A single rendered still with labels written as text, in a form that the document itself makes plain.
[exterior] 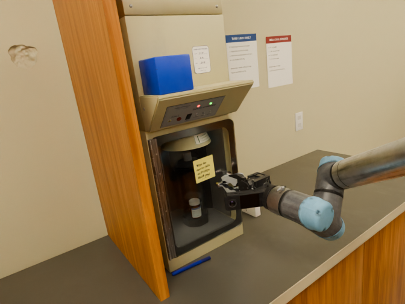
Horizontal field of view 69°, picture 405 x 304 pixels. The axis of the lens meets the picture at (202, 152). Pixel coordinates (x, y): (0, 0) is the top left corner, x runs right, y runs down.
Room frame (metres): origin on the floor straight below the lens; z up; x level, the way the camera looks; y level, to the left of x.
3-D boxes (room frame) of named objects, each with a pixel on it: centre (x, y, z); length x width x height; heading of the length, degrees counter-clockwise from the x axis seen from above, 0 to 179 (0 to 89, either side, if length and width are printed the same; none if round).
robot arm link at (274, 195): (0.71, -0.19, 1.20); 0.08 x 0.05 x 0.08; 123
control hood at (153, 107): (0.85, -0.01, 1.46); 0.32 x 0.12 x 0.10; 123
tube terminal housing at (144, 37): (1.01, 0.09, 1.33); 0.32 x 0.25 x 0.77; 123
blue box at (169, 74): (0.80, 0.07, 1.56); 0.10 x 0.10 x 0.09; 33
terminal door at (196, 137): (0.89, 0.01, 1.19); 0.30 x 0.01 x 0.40; 123
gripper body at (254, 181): (0.78, -0.15, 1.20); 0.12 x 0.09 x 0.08; 33
